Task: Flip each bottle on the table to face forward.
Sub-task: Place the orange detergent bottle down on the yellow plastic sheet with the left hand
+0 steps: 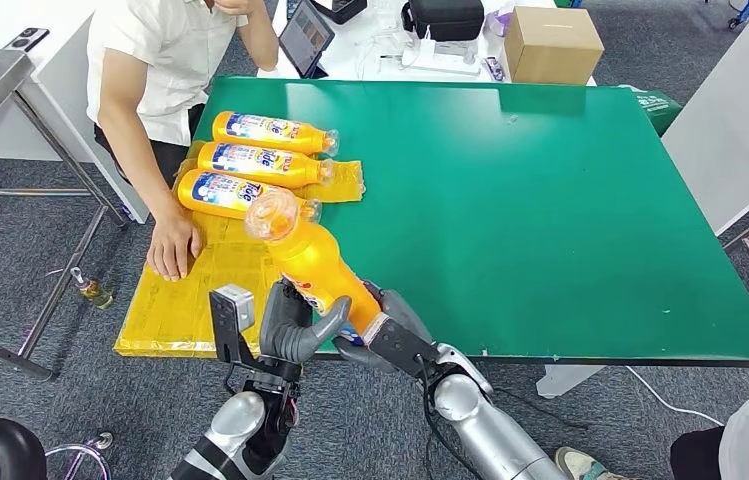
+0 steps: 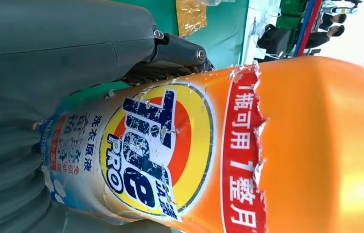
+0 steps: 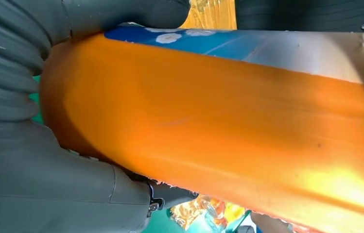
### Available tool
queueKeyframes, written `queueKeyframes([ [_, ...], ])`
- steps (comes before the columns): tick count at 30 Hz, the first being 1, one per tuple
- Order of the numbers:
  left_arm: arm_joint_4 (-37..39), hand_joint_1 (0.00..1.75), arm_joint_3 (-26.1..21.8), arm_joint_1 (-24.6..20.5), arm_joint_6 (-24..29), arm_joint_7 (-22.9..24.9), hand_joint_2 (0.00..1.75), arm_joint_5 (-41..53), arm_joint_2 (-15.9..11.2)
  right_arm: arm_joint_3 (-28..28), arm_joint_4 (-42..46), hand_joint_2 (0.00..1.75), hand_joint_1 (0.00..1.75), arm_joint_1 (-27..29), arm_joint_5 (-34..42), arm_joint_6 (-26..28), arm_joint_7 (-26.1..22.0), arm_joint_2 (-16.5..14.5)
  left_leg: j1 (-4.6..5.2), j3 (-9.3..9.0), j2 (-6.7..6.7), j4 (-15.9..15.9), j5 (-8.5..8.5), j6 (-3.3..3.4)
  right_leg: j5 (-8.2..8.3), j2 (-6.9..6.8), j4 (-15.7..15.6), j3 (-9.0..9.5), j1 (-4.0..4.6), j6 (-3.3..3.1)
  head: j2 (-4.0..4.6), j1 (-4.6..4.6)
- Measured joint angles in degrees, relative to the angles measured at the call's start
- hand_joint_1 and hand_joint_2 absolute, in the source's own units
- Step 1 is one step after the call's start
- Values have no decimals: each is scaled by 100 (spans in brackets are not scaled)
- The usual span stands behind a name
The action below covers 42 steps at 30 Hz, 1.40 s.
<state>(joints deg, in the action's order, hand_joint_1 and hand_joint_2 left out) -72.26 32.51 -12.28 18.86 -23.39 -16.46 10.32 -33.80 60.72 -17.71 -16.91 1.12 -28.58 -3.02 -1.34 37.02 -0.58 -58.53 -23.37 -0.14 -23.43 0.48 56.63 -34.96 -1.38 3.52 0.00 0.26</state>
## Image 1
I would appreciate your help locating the person's left hand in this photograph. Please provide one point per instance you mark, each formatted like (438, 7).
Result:
(238, 6)

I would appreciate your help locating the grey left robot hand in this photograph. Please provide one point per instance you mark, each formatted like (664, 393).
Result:
(284, 338)

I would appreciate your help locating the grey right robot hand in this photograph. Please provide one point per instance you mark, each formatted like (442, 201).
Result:
(407, 311)

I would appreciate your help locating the person's right hand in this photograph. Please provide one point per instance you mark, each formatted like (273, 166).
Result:
(174, 245)

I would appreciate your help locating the orange detergent bottle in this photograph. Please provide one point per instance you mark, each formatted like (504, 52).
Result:
(183, 193)
(314, 265)
(308, 138)
(301, 172)

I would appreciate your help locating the person's left forearm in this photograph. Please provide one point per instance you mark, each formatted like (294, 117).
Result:
(264, 46)

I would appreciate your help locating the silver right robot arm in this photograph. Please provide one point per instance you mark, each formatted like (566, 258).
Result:
(486, 430)

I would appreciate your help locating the person's right forearm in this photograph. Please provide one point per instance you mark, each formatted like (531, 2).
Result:
(132, 166)

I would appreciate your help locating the small glass bottle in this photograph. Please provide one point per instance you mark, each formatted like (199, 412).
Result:
(97, 295)

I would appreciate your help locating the yellow taped cardboard mat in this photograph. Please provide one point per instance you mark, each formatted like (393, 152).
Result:
(228, 278)

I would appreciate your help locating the black tablet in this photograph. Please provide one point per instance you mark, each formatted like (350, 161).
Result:
(304, 36)

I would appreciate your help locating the black flat device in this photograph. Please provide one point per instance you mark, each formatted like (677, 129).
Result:
(341, 8)

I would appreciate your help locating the white table leg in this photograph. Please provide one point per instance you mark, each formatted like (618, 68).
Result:
(566, 381)

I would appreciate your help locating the black carry bag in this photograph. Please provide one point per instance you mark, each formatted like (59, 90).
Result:
(443, 16)

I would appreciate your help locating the black smartphone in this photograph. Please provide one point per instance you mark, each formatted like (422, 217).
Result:
(26, 38)

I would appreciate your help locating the small purple packet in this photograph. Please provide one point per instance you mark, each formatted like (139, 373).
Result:
(493, 67)

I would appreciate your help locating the clear bag with purple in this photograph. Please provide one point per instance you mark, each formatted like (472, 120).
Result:
(498, 23)

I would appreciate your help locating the brown cardboard box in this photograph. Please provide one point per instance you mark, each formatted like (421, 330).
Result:
(549, 46)

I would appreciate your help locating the large white table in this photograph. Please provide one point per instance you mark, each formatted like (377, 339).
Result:
(732, 119)

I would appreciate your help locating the blue cart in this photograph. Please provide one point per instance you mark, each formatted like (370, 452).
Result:
(748, 8)

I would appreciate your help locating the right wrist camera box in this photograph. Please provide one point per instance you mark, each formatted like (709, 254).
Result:
(404, 348)

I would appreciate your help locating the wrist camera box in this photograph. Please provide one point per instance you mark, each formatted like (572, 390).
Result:
(231, 308)
(404, 348)

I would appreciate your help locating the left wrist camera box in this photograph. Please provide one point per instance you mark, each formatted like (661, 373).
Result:
(231, 308)

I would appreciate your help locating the chrome caster frame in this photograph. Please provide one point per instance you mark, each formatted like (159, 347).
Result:
(104, 441)

